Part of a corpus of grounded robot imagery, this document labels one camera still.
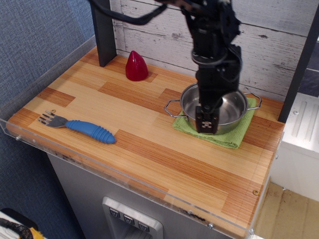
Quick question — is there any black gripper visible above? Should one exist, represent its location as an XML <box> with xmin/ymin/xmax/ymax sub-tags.
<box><xmin>192</xmin><ymin>44</ymin><xmax>242</xmax><ymax>134</ymax></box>

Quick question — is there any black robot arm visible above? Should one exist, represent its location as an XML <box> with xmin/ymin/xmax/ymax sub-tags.
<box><xmin>161</xmin><ymin>0</ymin><xmax>242</xmax><ymax>134</ymax></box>

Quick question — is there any green folded cloth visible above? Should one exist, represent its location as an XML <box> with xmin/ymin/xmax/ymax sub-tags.
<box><xmin>172</xmin><ymin>110</ymin><xmax>255</xmax><ymax>149</ymax></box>

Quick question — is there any red cone-shaped toy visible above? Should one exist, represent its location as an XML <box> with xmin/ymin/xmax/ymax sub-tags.
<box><xmin>126</xmin><ymin>51</ymin><xmax>149</xmax><ymax>82</ymax></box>

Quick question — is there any white toy sink unit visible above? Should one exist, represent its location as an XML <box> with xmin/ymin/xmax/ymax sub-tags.
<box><xmin>270</xmin><ymin>93</ymin><xmax>319</xmax><ymax>201</ymax></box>

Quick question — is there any grey cabinet with dispenser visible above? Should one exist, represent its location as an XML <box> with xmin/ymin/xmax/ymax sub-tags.
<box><xmin>46</xmin><ymin>152</ymin><xmax>240</xmax><ymax>239</ymax></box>

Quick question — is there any yellow object at corner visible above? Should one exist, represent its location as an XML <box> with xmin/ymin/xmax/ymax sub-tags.
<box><xmin>24</xmin><ymin>228</ymin><xmax>45</xmax><ymax>239</ymax></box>

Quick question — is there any dark right vertical post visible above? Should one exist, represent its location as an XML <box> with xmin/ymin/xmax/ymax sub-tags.
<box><xmin>278</xmin><ymin>0</ymin><xmax>319</xmax><ymax>123</ymax></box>

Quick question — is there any dark vertical post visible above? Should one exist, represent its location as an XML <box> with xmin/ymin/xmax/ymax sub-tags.
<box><xmin>278</xmin><ymin>0</ymin><xmax>319</xmax><ymax>123</ymax></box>
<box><xmin>90</xmin><ymin>0</ymin><xmax>117</xmax><ymax>67</ymax></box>

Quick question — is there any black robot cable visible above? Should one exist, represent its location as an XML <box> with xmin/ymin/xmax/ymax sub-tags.
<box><xmin>87</xmin><ymin>0</ymin><xmax>167</xmax><ymax>25</ymax></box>

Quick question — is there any dark left vertical post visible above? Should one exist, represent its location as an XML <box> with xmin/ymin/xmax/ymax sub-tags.
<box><xmin>90</xmin><ymin>0</ymin><xmax>117</xmax><ymax>67</ymax></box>

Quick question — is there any blue handled fork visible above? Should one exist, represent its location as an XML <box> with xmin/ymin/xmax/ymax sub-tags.
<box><xmin>38</xmin><ymin>111</ymin><xmax>116</xmax><ymax>143</ymax></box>

